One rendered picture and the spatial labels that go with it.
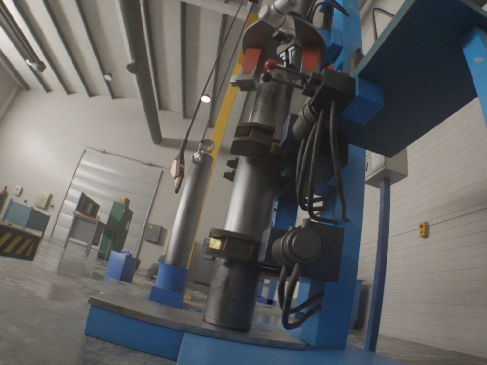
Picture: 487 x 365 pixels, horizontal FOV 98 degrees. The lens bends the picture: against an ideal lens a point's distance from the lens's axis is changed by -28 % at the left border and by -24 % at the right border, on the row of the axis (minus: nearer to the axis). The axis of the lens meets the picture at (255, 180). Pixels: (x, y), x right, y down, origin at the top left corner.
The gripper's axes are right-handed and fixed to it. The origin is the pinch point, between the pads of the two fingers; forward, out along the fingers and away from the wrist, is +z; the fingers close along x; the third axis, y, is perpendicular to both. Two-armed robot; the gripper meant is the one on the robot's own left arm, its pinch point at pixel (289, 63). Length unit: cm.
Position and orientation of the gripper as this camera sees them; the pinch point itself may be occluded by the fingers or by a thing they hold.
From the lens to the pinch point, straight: 146.8
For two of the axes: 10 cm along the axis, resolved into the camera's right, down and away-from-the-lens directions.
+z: -0.1, 9.7, -2.3
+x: -6.3, 1.7, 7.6
